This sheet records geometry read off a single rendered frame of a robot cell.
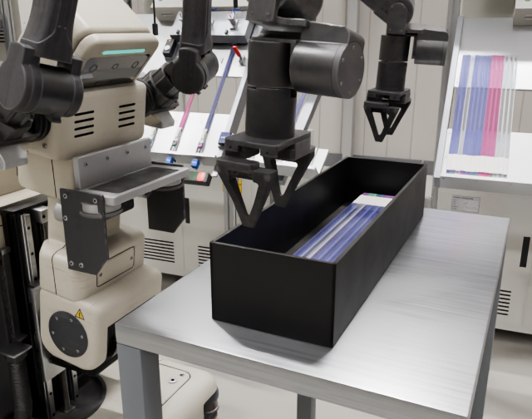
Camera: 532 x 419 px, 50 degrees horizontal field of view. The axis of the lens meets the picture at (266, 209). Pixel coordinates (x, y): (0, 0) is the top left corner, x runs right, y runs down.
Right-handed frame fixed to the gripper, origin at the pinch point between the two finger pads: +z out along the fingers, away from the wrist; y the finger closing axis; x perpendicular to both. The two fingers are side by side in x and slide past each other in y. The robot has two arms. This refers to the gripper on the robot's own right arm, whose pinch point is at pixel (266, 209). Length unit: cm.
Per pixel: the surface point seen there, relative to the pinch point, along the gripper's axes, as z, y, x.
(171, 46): -8, 144, 115
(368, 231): 5.4, 13.8, -9.2
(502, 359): 95, 147, -31
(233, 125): 18, 128, 76
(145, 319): 17.5, -4.2, 15.2
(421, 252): 15.9, 36.9, -13.1
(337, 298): 9.8, 1.2, -9.6
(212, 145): 25, 121, 81
